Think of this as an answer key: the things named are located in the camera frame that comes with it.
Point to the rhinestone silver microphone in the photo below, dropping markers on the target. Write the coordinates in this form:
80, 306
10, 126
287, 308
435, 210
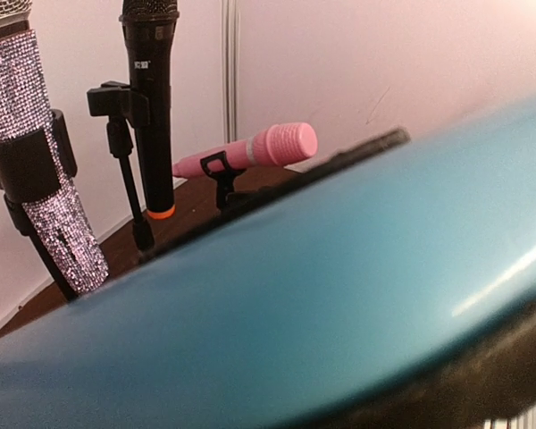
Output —
60, 220

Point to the right aluminium corner post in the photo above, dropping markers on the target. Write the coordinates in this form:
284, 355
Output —
230, 67

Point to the blue microphone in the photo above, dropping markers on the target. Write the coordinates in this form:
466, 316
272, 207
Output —
303, 311

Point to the black stand of pink microphone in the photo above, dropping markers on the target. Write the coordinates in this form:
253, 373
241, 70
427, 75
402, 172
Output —
224, 178

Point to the black stand of rhinestone microphone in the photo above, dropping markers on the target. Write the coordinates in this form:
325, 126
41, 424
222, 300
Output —
28, 175

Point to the black microphone with white band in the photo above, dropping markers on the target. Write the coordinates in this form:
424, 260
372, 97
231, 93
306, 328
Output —
242, 203

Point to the black stand of orange-ring microphone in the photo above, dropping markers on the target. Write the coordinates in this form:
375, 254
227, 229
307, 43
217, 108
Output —
124, 107

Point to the pink microphone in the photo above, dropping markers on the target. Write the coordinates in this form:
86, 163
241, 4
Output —
279, 145

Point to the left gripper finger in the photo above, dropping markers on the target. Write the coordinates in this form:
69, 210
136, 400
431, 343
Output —
496, 379

